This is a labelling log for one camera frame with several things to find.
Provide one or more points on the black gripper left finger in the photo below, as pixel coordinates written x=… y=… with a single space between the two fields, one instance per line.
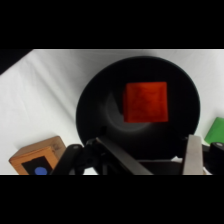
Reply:
x=123 y=156

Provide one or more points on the small wooden block blue dot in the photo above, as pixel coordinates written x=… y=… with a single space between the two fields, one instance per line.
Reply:
x=30 y=156

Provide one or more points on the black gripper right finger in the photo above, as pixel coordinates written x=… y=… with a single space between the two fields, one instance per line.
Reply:
x=193 y=156

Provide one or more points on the red cube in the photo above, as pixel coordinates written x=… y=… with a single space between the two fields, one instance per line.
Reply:
x=146 y=101

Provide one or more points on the green cube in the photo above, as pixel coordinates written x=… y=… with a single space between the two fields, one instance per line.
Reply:
x=216 y=131

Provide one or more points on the black bowl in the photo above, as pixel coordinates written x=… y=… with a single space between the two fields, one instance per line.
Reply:
x=96 y=110

